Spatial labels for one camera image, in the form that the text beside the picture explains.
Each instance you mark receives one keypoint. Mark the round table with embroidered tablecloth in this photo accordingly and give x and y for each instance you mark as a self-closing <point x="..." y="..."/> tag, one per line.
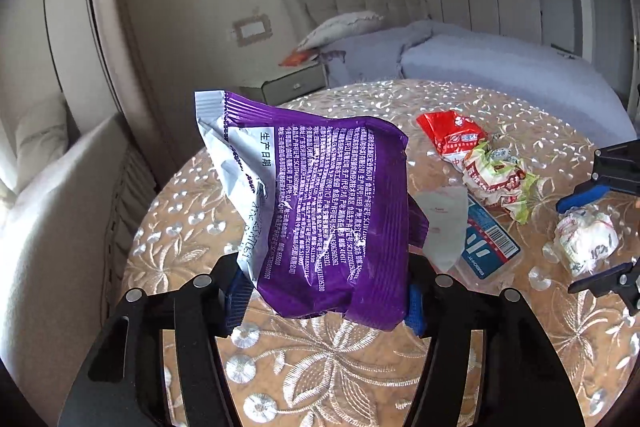
<point x="320" y="357"/>

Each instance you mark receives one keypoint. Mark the orange packet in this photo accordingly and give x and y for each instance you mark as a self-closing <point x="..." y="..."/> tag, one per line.
<point x="297" y="58"/>

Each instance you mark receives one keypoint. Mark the white pillow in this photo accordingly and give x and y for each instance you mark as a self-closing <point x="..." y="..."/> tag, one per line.
<point x="340" y="29"/>

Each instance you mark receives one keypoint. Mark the white covered sofa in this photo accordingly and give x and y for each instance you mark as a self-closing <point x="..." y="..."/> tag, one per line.
<point x="65" y="232"/>

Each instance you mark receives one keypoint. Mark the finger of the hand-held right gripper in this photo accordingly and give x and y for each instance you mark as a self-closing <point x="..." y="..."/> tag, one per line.
<point x="595" y="281"/>
<point x="580" y="199"/>

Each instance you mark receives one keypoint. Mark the purple snack packet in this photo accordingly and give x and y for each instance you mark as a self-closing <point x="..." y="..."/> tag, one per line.
<point x="325" y="207"/>

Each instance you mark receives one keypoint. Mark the small dark object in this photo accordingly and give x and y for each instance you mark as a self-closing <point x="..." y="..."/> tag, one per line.
<point x="565" y="53"/>

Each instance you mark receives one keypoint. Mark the red snack packet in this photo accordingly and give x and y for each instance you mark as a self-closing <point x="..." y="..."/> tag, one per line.
<point x="445" y="132"/>

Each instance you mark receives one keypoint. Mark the cream cushion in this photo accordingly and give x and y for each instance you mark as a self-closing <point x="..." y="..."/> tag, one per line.
<point x="42" y="142"/>

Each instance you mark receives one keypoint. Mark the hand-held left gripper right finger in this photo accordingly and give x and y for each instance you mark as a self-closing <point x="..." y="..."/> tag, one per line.
<point x="415" y="314"/>

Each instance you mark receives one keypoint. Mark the white and blue plastic packet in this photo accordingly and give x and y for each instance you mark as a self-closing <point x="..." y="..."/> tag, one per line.
<point x="487" y="242"/>

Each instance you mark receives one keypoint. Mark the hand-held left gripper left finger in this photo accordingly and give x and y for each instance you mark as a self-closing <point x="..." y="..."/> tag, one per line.
<point x="235" y="302"/>

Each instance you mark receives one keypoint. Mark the white paper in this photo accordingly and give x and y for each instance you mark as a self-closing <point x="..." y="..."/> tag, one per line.
<point x="585" y="237"/>

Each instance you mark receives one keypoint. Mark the pale green nightstand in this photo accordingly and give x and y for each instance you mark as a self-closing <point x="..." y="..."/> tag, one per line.
<point x="290" y="82"/>

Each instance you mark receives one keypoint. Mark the wall socket plate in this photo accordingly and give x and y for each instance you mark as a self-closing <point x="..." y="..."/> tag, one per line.
<point x="251" y="28"/>

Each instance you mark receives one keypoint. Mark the green and white crumpled wrapper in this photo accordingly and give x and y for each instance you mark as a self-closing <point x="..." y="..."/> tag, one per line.
<point x="495" y="177"/>

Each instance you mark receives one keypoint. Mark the grey-blue duvet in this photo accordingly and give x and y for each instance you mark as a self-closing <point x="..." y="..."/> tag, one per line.
<point x="500" y="57"/>

